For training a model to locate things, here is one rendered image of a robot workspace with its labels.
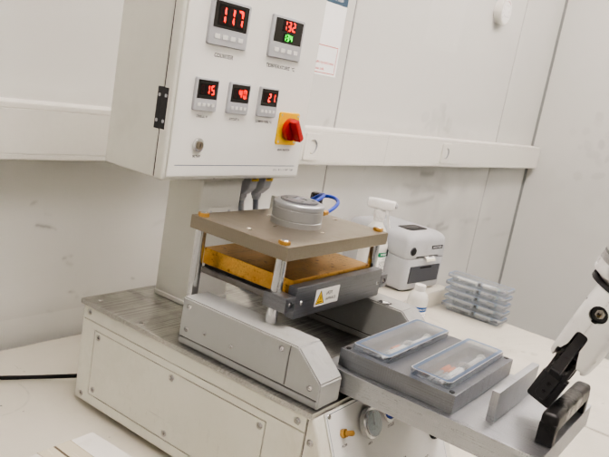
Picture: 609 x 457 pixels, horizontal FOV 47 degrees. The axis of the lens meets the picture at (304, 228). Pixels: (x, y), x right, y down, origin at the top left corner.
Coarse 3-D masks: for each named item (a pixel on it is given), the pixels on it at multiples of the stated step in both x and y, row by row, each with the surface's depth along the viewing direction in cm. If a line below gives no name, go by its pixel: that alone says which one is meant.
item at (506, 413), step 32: (352, 384) 90; (512, 384) 86; (416, 416) 85; (448, 416) 83; (480, 416) 84; (512, 416) 86; (576, 416) 89; (480, 448) 80; (512, 448) 78; (544, 448) 79
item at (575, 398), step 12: (576, 384) 89; (588, 384) 90; (564, 396) 84; (576, 396) 85; (588, 396) 90; (552, 408) 80; (564, 408) 81; (576, 408) 85; (540, 420) 80; (552, 420) 79; (564, 420) 81; (540, 432) 80; (552, 432) 79; (552, 444) 79
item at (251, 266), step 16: (208, 256) 104; (224, 256) 102; (240, 256) 103; (256, 256) 104; (320, 256) 111; (336, 256) 113; (208, 272) 104; (224, 272) 103; (240, 272) 101; (256, 272) 99; (272, 272) 97; (288, 272) 99; (304, 272) 100; (320, 272) 102; (336, 272) 104; (256, 288) 99; (288, 288) 96
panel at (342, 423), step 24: (336, 408) 90; (360, 408) 94; (336, 432) 89; (360, 432) 93; (384, 432) 98; (408, 432) 103; (336, 456) 88; (360, 456) 92; (384, 456) 97; (408, 456) 102; (432, 456) 108
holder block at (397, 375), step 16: (448, 336) 103; (352, 352) 91; (416, 352) 95; (432, 352) 96; (352, 368) 91; (368, 368) 89; (384, 368) 88; (400, 368) 88; (496, 368) 94; (384, 384) 88; (400, 384) 87; (416, 384) 86; (432, 384) 85; (464, 384) 87; (480, 384) 90; (432, 400) 84; (448, 400) 83; (464, 400) 86
